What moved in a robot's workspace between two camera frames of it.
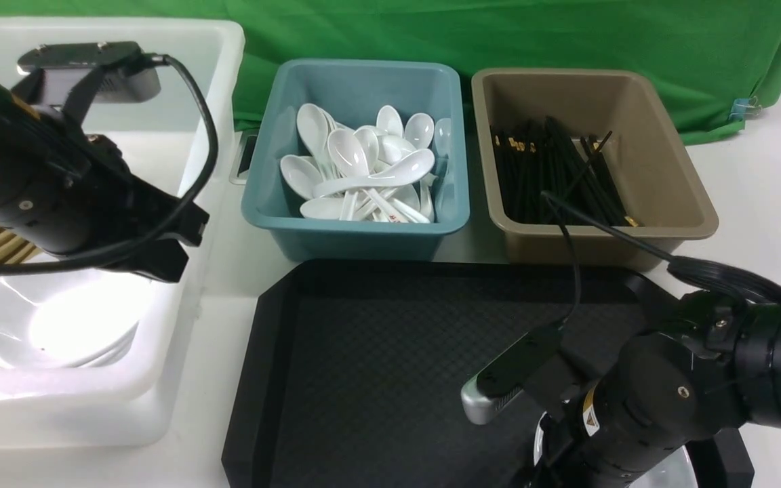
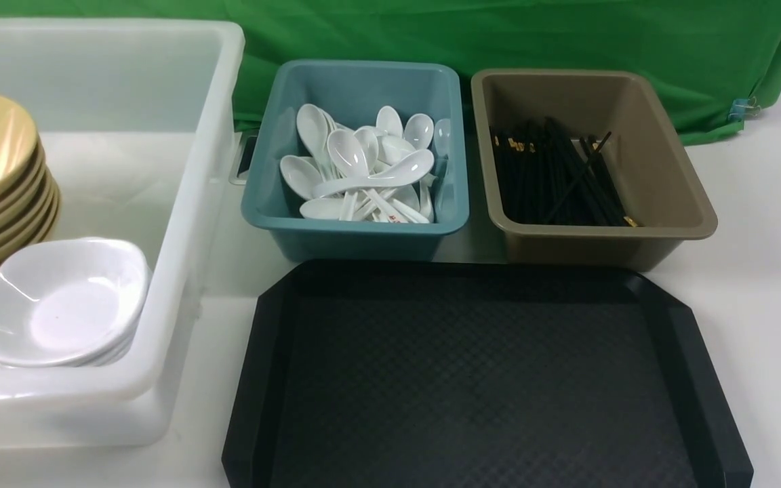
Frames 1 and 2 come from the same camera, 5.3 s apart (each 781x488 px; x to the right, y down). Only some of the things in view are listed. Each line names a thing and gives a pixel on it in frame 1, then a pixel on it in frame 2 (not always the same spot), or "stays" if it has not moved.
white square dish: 676,472 to 69,303
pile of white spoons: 370,173 stays
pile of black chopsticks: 531,156 stays
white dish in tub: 58,321 stays
